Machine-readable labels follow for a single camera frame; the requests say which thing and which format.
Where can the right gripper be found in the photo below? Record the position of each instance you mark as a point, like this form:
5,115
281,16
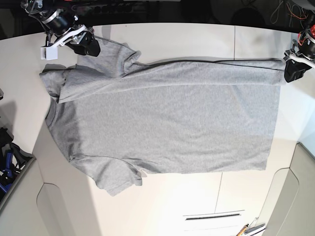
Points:
80,41

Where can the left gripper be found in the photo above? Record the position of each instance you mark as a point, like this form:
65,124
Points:
298,59

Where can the grey T-shirt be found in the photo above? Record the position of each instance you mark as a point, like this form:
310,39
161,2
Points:
112,117

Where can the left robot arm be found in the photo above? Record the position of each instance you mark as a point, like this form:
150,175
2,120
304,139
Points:
308,31

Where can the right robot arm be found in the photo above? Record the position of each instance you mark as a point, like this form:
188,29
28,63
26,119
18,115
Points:
62,29

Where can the grey bin left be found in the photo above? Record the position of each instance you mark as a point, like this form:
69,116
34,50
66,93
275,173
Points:
21,163

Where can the grey panel right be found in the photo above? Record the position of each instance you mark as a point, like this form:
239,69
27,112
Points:
289,209

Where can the blue tool in bin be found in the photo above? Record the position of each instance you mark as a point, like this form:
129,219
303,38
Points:
7,178

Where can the tools at bottom edge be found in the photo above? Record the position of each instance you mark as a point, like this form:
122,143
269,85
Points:
251,230

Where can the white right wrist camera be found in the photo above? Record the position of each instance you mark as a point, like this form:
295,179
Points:
49,53

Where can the white cable loop background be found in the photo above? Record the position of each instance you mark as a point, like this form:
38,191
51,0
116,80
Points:
288,14

